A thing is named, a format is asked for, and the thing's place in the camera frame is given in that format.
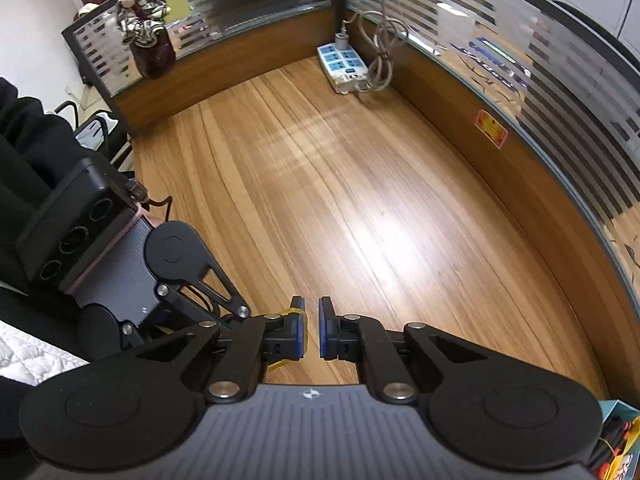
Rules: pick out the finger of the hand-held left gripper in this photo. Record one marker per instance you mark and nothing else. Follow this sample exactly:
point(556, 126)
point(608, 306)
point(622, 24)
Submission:
point(186, 304)
point(135, 335)

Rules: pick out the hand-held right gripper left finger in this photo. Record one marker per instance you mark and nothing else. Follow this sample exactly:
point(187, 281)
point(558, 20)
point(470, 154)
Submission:
point(300, 330)

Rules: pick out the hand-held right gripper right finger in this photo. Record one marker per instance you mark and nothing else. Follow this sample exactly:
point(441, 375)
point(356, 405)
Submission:
point(325, 330)

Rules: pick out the yellow rubber band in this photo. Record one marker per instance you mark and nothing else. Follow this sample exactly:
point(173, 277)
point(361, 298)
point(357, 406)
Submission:
point(276, 365)

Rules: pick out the teal hexagonal box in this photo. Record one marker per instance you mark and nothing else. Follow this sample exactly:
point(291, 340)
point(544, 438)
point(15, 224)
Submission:
point(617, 406)

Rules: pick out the person's left forearm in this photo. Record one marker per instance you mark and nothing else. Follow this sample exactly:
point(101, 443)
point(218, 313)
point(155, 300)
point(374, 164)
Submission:
point(30, 160)

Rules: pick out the person's white quilted jacket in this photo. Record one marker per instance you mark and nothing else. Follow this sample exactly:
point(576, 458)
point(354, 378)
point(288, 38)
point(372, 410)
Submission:
point(30, 355)

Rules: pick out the dark red vase with figurine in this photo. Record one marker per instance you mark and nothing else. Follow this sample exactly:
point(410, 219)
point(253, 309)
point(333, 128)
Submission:
point(152, 55)

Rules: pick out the striped glass desk partition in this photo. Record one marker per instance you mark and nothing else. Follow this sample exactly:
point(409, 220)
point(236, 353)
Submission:
point(560, 85)
point(225, 60)

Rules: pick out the red and yellow sticker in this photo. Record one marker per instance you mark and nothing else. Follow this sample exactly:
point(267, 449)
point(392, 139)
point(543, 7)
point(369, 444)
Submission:
point(491, 129)

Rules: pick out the white power strip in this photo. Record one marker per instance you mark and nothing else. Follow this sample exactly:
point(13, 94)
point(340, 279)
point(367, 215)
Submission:
point(340, 67)

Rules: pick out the pile of folded colourful bags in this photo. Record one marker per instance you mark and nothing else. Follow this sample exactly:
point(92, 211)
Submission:
point(620, 450)

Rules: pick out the metal frame chair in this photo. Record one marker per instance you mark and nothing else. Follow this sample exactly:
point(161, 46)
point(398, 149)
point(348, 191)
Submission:
point(92, 132)

